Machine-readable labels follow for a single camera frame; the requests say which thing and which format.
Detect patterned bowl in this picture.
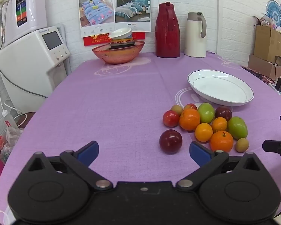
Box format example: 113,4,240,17
111,37,134,45

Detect small orange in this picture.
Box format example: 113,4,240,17
212,117,228,133
195,123,213,142

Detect green mango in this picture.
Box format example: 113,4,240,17
198,102,215,124
228,116,248,139

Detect white bowl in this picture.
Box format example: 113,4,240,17
108,27,132,39

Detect small brown-green fruit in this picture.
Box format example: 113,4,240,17
235,138,250,153
170,104,183,116

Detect clear plastic bag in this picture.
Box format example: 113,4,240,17
0,128,24,163

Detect white plastic bottle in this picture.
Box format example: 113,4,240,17
1,110,19,130

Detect low cardboard box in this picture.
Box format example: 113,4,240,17
247,54,281,81

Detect large orange with stem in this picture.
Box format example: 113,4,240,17
210,131,234,153

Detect white plate with dark rim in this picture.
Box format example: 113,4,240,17
187,70,254,107

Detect white water purifier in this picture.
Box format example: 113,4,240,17
3,0,48,46

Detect orange transparent bowl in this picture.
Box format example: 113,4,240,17
92,40,146,65

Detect white wall pipe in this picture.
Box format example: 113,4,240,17
214,0,221,54

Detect dark bowl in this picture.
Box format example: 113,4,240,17
109,44,137,50

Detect tall cardboard box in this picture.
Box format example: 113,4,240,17
251,25,281,63

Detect purple tablecloth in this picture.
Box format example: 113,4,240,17
0,50,281,225

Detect patterned dark cloth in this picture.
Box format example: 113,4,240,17
241,65,279,86

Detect grey cable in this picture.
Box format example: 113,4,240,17
0,61,48,98

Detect white water dispenser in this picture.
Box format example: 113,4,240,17
0,26,72,113

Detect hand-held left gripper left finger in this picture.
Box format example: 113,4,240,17
26,141,114,191

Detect blue decorative plates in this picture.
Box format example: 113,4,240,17
265,0,281,36

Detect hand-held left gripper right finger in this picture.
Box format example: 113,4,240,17
176,141,264,191

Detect red thermos jug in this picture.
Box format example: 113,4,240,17
155,2,180,58

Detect wall poster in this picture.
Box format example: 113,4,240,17
78,0,151,47

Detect white thermos jug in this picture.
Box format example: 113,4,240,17
184,12,207,58

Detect dark red plum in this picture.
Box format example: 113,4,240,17
215,106,232,122
159,129,183,155

